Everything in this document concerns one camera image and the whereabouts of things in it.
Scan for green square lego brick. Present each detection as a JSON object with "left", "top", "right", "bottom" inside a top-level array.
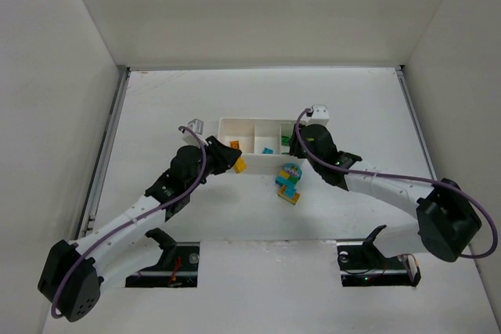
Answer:
[{"left": 281, "top": 135, "right": 290, "bottom": 146}]

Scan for yellow curved lego brick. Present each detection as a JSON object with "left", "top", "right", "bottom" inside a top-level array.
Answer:
[{"left": 229, "top": 140, "right": 240, "bottom": 149}]

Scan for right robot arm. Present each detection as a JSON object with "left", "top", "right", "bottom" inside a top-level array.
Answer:
[{"left": 290, "top": 124, "right": 481, "bottom": 262}]

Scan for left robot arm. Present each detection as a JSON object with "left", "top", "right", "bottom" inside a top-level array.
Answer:
[{"left": 38, "top": 136, "right": 242, "bottom": 322}]

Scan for multicolor lego cluster with frog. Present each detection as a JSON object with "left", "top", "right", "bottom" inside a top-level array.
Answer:
[{"left": 275, "top": 163, "right": 303, "bottom": 205}]

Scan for white three-compartment tray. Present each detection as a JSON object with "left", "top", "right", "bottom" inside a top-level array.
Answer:
[{"left": 218, "top": 117, "right": 304, "bottom": 168}]

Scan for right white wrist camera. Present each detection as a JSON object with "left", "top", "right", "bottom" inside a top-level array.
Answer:
[{"left": 307, "top": 105, "right": 330, "bottom": 126}]

